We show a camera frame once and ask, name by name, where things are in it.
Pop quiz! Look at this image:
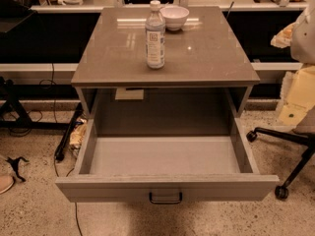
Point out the black drawer handle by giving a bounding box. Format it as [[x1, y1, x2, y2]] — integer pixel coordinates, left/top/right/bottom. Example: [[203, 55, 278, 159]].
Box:
[[149, 192, 183, 205]]

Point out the black floor cable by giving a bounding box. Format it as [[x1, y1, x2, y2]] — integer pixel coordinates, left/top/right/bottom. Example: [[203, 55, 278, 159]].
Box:
[[38, 62, 85, 236]]

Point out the small black tripod stand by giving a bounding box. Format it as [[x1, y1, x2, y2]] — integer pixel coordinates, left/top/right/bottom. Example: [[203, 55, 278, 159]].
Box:
[[6, 156, 28, 182]]

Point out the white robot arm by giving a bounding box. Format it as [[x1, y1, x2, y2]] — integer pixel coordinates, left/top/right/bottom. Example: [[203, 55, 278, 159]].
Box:
[[271, 0, 315, 129]]

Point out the clear plastic water bottle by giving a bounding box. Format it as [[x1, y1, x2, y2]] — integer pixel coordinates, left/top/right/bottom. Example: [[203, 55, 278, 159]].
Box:
[[145, 0, 165, 69]]

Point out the open grey top drawer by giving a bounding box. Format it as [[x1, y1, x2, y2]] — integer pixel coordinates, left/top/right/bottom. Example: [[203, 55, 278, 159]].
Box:
[[54, 88, 281, 204]]

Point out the black office chair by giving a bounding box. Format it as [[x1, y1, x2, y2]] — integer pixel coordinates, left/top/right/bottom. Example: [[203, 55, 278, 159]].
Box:
[[246, 127, 315, 202]]

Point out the yellow snack packet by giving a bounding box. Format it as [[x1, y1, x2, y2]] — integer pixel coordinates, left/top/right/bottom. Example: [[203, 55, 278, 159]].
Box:
[[69, 119, 87, 147]]

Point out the black power strip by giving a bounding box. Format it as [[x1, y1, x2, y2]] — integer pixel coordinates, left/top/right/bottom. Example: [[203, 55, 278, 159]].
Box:
[[54, 103, 83, 161]]

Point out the grey cabinet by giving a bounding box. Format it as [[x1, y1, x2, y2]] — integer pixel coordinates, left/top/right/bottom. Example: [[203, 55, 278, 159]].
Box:
[[70, 6, 261, 120]]

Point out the white bowl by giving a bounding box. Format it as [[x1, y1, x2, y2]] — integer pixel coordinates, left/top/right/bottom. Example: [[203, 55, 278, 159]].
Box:
[[160, 6, 189, 30]]

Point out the black table leg stand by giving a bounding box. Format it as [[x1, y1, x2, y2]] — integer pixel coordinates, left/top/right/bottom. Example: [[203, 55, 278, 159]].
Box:
[[0, 77, 69, 130]]

